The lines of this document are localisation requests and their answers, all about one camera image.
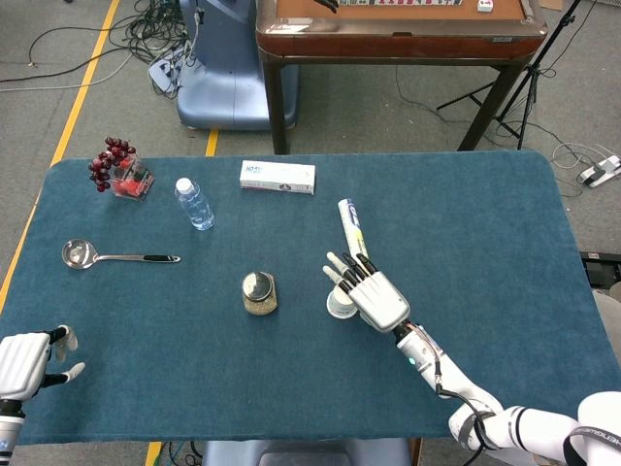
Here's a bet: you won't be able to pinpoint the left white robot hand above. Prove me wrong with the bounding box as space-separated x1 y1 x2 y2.
0 324 86 402

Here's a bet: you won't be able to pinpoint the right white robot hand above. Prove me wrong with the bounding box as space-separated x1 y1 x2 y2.
322 250 411 334

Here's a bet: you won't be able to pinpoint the white paper cup blue print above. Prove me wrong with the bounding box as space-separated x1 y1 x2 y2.
326 285 363 320

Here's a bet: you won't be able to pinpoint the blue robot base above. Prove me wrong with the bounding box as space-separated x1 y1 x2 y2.
177 0 300 131

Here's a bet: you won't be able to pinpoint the grain jar black lid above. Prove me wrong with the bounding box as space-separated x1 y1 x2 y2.
241 271 280 316

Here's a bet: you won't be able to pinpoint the cling film roll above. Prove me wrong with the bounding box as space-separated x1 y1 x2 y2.
338 197 373 263

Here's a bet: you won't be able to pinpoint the white toothpaste box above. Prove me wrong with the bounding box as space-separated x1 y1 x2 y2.
239 160 316 196

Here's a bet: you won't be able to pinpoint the blue robot own base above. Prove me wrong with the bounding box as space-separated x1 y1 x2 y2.
201 438 413 466

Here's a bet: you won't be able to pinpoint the clear plastic water bottle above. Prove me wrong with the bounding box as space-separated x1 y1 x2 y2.
174 177 216 232

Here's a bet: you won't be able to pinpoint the dark red grape bunch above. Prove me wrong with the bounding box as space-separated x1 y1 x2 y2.
88 137 138 193

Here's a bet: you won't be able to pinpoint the white power strip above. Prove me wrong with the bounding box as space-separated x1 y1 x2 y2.
576 153 621 188

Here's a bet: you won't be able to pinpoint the brown mahjong table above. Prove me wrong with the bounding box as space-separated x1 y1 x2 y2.
255 0 548 155

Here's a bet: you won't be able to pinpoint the black tripod stand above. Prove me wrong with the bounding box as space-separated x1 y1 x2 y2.
436 0 583 150

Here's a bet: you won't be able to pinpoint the row of mahjong tiles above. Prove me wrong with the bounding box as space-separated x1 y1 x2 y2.
338 0 465 8

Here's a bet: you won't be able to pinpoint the metal ladle black handle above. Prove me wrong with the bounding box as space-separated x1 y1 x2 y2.
61 239 181 271

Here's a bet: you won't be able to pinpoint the black floor cables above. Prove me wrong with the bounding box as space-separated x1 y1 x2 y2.
123 0 200 101

